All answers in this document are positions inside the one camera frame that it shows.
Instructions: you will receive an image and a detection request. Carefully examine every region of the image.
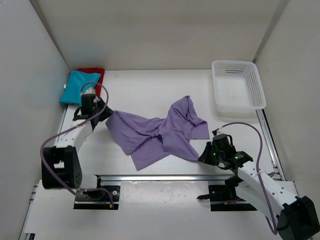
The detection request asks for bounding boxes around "red t shirt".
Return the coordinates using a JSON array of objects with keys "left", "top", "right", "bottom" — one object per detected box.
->
[{"left": 76, "top": 67, "right": 106, "bottom": 97}]

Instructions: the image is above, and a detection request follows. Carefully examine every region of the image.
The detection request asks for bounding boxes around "teal t shirt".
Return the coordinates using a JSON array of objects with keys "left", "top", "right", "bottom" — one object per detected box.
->
[{"left": 59, "top": 70, "right": 101, "bottom": 106}]

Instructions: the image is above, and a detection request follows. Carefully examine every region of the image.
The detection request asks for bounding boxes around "lavender t shirt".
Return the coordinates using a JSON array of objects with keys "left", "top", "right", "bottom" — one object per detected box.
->
[{"left": 105, "top": 95, "right": 210, "bottom": 171}]

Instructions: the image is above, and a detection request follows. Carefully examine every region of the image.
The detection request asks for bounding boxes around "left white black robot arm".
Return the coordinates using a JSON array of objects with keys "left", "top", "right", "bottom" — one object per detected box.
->
[{"left": 40, "top": 93, "right": 113, "bottom": 192}]

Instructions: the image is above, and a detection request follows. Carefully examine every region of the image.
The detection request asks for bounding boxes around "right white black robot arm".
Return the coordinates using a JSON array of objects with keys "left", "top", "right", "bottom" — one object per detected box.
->
[{"left": 198, "top": 133, "right": 320, "bottom": 240}]

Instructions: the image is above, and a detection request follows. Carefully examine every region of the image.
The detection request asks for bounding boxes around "white plastic laundry basket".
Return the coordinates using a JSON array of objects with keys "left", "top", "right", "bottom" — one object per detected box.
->
[{"left": 211, "top": 60, "right": 267, "bottom": 118}]

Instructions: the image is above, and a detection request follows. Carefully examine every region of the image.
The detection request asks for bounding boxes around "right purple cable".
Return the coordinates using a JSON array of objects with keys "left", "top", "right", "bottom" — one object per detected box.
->
[{"left": 212, "top": 121, "right": 279, "bottom": 236}]

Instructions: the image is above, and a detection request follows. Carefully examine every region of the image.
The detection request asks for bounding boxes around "purple cable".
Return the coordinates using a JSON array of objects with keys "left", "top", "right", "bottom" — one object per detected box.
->
[
  {"left": 39, "top": 81, "right": 115, "bottom": 209},
  {"left": 212, "top": 121, "right": 279, "bottom": 236}
]

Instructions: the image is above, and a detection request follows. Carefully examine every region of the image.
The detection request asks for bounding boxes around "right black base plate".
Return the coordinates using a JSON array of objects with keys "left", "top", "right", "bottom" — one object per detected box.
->
[{"left": 196, "top": 176, "right": 257, "bottom": 212}]

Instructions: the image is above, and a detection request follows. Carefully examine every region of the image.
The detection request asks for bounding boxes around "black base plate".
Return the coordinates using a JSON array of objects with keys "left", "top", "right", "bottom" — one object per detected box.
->
[
  {"left": 73, "top": 181, "right": 121, "bottom": 211},
  {"left": 196, "top": 176, "right": 257, "bottom": 212}
]

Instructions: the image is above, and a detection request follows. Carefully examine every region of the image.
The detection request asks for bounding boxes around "aluminium frame rail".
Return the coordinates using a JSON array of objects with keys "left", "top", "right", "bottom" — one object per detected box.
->
[{"left": 98, "top": 174, "right": 232, "bottom": 182}]

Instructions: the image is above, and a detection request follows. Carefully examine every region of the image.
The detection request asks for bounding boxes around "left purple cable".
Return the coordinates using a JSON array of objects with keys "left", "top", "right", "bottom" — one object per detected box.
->
[{"left": 39, "top": 81, "right": 115, "bottom": 209}]

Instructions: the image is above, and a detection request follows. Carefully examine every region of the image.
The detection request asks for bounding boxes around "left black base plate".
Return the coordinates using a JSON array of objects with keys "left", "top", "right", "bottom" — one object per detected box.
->
[{"left": 73, "top": 181, "right": 121, "bottom": 211}]

